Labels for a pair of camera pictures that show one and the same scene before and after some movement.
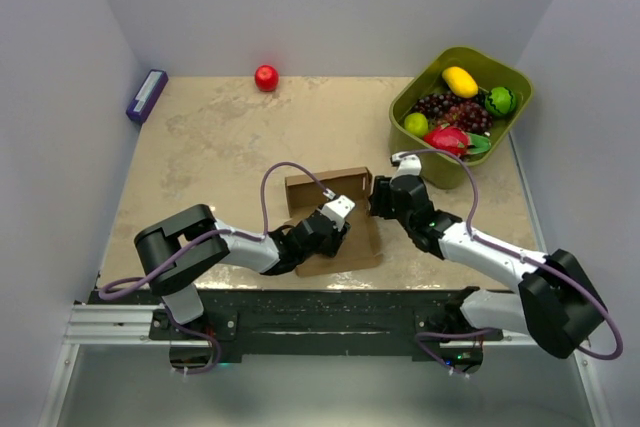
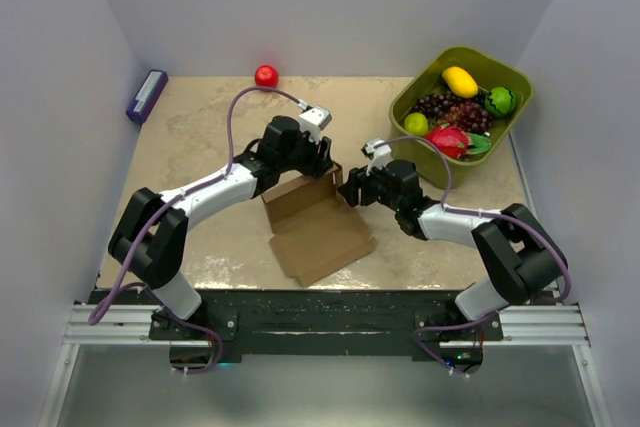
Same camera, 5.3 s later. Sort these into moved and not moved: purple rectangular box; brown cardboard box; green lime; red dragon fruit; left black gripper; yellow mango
Moved: left black gripper; brown cardboard box
Not moved: green lime; purple rectangular box; yellow mango; red dragon fruit
